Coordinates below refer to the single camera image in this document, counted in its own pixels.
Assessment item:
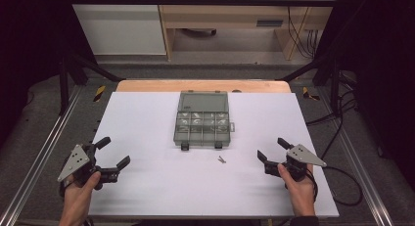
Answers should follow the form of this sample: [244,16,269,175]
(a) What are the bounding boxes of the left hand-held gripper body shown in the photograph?
[57,143,119,191]

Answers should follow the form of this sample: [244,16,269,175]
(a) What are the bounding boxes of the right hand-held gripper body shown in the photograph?
[263,143,328,183]

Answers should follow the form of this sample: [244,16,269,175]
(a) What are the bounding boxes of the grey plastic compartment box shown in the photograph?
[172,90,236,152]

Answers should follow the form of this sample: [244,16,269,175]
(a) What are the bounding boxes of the person's left hand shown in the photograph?
[61,170,103,215]

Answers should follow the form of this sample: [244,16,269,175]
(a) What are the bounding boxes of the person's right hand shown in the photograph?
[277,163,316,208]

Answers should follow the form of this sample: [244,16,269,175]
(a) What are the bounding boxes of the white board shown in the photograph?
[88,91,341,219]

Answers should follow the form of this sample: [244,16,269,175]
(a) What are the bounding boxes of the yellow black tape strip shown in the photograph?
[301,86,321,102]
[93,85,107,103]

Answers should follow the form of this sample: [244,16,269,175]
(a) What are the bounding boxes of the group of small metal parts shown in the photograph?
[176,112,230,134]

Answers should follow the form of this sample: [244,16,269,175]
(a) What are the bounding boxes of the black metal stand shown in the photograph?
[58,52,126,116]
[279,52,343,113]

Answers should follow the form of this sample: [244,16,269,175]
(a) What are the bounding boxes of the white cabinet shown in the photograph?
[66,0,167,57]

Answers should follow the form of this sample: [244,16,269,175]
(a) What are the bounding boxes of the grey label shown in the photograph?
[255,19,285,28]

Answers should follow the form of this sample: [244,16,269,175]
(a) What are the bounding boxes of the light wooden desk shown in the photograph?
[156,0,340,62]

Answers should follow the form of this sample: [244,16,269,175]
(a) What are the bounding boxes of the aluminium rail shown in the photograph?
[0,84,83,226]
[316,87,394,226]

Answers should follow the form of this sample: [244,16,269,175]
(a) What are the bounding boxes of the black floor cables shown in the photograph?
[305,70,358,160]

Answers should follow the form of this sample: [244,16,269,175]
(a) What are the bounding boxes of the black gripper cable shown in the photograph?
[306,165,364,207]

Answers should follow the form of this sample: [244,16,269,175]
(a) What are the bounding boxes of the black hanging cables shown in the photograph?
[283,0,319,60]

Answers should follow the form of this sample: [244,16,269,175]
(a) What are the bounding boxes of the black horizontal frame bar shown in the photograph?
[64,0,338,8]

